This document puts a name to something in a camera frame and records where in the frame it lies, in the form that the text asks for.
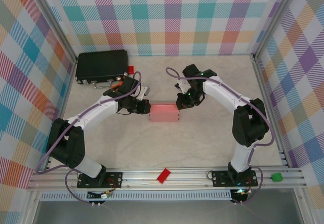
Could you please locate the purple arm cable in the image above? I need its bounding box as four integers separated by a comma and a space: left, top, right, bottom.
165, 67, 276, 206
35, 71, 142, 206

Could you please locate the grey metal shelf panel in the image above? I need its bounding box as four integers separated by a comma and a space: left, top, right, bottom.
32, 200, 304, 224

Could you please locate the aluminium frame side rail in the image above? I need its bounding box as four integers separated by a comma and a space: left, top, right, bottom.
44, 58, 78, 171
250, 54, 291, 168

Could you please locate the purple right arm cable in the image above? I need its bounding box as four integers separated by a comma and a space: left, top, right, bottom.
165, 67, 276, 206

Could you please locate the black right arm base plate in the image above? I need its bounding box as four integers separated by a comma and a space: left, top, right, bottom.
211, 169, 259, 187

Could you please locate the flat red rectangular block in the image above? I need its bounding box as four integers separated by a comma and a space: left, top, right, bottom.
156, 168, 171, 184

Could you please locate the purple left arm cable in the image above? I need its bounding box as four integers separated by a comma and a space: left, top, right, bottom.
35, 71, 142, 206

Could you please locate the aluminium frame post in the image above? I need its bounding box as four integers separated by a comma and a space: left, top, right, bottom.
252, 0, 303, 59
29, 0, 78, 63

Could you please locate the small circuit board with LED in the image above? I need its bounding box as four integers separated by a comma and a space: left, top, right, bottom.
231, 188, 253, 202

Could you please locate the pink cloth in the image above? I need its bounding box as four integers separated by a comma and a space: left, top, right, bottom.
148, 103, 180, 122

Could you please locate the aluminium frame cross rail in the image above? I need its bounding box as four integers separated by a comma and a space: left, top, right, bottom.
27, 167, 307, 191

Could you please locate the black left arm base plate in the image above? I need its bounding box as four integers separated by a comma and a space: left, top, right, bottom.
76, 171, 124, 189

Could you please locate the grey slotted cable duct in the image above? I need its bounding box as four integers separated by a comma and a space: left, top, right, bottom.
40, 190, 232, 201

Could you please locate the black carrying case with handle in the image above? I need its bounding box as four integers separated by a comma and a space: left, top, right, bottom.
75, 50, 130, 89

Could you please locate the small white wire connector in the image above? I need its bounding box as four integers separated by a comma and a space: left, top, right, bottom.
87, 190, 113, 200

